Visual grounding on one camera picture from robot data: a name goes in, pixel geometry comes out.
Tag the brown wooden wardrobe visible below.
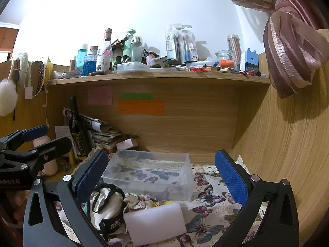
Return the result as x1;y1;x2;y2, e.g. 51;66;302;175
0;23;20;52

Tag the pink sticky note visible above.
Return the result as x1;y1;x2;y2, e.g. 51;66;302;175
88;87;113;105

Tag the pink striped curtain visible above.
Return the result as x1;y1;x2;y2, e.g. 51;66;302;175
212;0;329;99

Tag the orange sticky note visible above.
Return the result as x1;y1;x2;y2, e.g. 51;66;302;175
118;99;165;116

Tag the clear plastic storage box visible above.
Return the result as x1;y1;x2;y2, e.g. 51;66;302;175
101;149;195;202

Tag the wooden shelf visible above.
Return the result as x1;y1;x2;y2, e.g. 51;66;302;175
47;70;271;86

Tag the white printed cup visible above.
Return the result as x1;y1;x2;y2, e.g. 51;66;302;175
96;55;112;72

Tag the green sticky note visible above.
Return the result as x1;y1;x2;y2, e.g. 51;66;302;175
121;93;154;100

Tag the white handwritten note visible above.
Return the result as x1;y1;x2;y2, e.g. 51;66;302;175
54;126;71;141

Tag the white fluffy pom-pom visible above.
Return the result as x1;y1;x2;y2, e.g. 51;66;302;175
0;78;19;117

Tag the floral fabric pouch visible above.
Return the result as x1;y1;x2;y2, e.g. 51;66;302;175
123;192;165;208

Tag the white fluffy headband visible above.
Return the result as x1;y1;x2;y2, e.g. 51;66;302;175
16;52;29;83

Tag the empty glass jar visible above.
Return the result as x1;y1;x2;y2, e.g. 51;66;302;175
215;50;233;63

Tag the dark wine bottle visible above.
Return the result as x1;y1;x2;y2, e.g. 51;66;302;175
69;96;91;163

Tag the blue pencil sharpener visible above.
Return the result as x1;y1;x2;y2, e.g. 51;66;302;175
240;48;260;72

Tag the butterfly print tablecloth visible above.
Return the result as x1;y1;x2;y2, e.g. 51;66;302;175
55;148;269;247

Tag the white bottle orange cap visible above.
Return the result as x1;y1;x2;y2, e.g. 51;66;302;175
206;59;235;69

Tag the tall blue liquid bottle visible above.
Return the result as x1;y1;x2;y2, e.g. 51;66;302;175
76;43;89;75

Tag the cream satin scrunchie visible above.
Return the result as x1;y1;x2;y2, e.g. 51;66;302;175
89;184;126;233

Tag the white foam sponge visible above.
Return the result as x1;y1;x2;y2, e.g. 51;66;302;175
123;202;187;246

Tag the clear tube of pencils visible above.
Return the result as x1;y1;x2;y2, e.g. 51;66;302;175
227;34;242;70

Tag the black dotted headband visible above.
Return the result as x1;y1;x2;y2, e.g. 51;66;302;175
33;60;46;96

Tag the peach plastic bottle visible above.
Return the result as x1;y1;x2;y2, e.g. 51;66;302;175
33;136;58;176

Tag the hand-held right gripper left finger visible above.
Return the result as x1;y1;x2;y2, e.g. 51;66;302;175
23;149;111;247

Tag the stack of magazines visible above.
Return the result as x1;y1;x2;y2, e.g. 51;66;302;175
62;107;124;155

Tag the white stapler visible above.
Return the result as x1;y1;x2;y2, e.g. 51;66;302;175
62;70;83;79

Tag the pale green silver-cap bottle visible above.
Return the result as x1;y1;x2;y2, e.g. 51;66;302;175
130;36;143;62

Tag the green pump bottle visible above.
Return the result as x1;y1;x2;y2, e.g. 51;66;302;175
123;29;137;63

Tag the toothbrush blister pack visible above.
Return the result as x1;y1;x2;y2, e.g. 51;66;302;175
182;24;198;64
166;24;183;63

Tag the yellow headband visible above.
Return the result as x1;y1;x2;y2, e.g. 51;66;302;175
42;57;54;85

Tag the clear glass foil-top bottle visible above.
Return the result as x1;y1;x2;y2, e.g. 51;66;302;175
103;28;114;57

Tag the blue glass jar bottle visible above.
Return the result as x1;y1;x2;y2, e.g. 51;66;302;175
83;46;100;77

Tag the small pink box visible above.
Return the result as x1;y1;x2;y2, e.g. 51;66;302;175
116;138;139;151

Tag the small purple bottle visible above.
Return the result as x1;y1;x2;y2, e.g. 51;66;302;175
142;49;155;66

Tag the flat clear plastic container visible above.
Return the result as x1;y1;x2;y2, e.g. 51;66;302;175
116;61;152;73

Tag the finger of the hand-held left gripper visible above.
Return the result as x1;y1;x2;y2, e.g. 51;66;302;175
4;137;72;177
0;125;49;151

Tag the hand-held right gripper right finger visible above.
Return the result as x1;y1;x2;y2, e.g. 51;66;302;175
214;149;300;247

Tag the black hair tie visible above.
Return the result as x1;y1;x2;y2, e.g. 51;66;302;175
90;183;126;214

